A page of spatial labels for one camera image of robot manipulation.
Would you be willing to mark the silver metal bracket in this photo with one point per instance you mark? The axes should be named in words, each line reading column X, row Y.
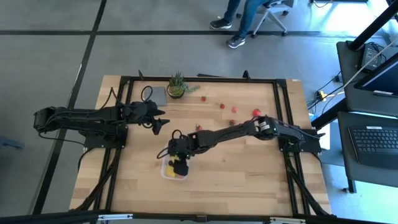
column 115, row 216
column 287, row 221

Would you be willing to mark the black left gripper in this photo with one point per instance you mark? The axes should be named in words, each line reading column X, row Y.
column 140, row 111

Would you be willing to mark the black aluminium table frame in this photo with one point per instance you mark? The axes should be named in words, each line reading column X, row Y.
column 202, row 79

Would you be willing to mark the black power device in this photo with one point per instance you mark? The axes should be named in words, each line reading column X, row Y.
column 371, row 56

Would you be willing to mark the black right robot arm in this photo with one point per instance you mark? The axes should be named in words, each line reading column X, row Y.
column 236, row 132

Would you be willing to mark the yellow power plug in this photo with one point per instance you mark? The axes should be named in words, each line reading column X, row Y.
column 321, row 94

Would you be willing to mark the white floor box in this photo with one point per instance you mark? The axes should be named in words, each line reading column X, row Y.
column 325, row 142

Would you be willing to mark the grey blue furniture leg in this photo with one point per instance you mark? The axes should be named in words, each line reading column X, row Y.
column 9, row 143

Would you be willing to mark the thick black frame beam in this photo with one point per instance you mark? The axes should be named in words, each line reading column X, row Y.
column 62, row 217

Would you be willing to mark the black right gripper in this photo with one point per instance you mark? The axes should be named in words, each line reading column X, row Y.
column 180, row 147

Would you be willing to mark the dull brown green fruit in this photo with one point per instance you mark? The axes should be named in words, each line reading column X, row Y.
column 232, row 122

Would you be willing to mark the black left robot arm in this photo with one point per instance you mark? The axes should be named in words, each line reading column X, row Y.
column 77, row 116

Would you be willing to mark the person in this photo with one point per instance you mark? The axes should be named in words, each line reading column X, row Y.
column 245, row 18

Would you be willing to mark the folded grey cloth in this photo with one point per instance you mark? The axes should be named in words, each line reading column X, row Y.
column 160, row 95

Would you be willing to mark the pale red strawberry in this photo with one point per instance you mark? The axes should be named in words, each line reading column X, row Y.
column 234, row 109

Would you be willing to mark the black desk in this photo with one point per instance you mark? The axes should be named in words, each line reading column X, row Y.
column 357, row 99
column 349, row 174

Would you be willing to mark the potted green succulent plant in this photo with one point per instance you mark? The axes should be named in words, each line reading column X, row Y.
column 176, row 89

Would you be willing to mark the thin white rod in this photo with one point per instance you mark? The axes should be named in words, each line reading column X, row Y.
column 367, row 66

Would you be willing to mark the pink strawberry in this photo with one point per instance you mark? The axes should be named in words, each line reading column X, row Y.
column 181, row 176

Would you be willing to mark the black computer keyboard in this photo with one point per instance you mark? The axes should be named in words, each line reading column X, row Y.
column 376, row 146

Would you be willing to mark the large red strawberry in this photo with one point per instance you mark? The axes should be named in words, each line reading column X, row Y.
column 256, row 112

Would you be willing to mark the black slanted pole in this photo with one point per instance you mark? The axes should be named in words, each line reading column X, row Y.
column 373, row 25

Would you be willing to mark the white office chair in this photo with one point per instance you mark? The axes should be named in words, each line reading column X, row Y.
column 273, row 11

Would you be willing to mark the clear plastic tupperware container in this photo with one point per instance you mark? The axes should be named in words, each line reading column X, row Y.
column 163, row 175

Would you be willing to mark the red strawberry with green leaves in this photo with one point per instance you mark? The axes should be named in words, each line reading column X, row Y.
column 198, row 127

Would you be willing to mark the black computer monitor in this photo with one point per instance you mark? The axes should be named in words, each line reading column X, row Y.
column 385, row 77

